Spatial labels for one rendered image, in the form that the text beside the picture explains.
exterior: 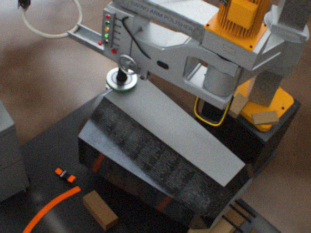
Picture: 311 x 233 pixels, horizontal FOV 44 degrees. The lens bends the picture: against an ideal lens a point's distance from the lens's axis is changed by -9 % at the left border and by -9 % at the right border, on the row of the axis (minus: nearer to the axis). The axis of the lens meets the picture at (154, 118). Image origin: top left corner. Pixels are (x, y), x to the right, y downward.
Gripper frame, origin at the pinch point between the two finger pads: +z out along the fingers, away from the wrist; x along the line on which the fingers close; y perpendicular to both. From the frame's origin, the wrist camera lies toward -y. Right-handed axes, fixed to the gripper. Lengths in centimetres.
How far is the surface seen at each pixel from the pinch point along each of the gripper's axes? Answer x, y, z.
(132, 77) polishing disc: 93, 35, -6
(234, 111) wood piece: 164, 48, -26
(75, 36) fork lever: 44.8, 19.6, -10.5
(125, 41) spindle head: 70, 40, -48
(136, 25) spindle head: 71, 36, -61
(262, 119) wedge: 187, 50, -32
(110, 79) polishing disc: 78, 38, -1
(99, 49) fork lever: 62, 30, -19
